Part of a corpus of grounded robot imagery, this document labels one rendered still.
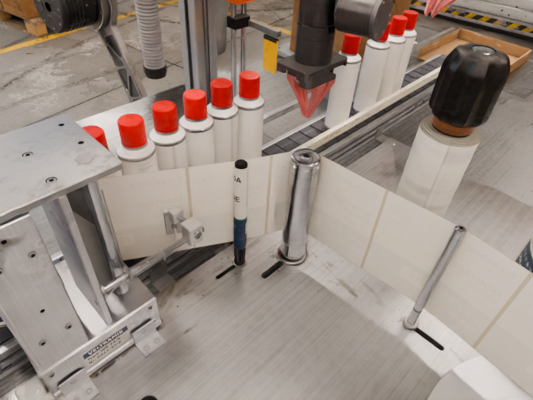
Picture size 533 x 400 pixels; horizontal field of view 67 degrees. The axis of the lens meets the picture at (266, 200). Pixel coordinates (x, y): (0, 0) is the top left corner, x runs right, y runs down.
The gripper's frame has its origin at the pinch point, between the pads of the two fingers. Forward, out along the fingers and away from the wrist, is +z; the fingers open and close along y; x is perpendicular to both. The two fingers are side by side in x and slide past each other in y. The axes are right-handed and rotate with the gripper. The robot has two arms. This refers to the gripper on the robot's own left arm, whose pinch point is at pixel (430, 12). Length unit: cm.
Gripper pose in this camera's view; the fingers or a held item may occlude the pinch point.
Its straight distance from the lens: 111.2
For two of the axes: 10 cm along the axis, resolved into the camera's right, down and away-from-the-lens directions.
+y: 7.1, 4.8, -5.2
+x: 5.2, 1.5, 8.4
